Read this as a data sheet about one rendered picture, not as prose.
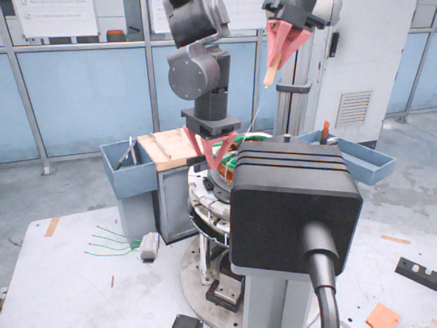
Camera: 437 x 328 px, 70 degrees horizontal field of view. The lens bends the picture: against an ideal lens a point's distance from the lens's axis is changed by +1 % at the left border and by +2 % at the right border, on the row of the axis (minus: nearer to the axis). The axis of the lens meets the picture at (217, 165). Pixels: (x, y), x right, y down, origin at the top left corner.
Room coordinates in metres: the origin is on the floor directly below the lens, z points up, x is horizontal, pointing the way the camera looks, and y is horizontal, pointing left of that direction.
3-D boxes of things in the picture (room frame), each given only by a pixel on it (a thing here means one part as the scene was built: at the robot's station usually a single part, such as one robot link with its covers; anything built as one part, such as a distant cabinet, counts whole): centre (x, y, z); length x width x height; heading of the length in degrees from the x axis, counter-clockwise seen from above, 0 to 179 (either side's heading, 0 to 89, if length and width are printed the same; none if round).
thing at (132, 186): (0.75, 0.25, 0.92); 0.17 x 0.11 x 0.28; 28
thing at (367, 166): (0.79, -0.35, 0.92); 0.25 x 0.11 x 0.28; 37
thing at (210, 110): (0.52, 0.01, 1.28); 0.10 x 0.07 x 0.07; 36
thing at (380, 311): (0.45, -0.37, 0.80); 0.07 x 0.05 x 0.01; 132
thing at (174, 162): (0.82, 0.11, 1.05); 0.20 x 0.19 x 0.02; 118
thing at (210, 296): (0.50, -0.02, 0.81); 0.08 x 0.05 x 0.02; 61
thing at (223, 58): (0.51, 0.01, 1.34); 0.07 x 0.06 x 0.07; 159
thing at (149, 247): (0.68, 0.20, 0.80); 0.10 x 0.05 x 0.04; 1
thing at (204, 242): (0.57, 0.03, 0.91); 0.02 x 0.02 x 0.21
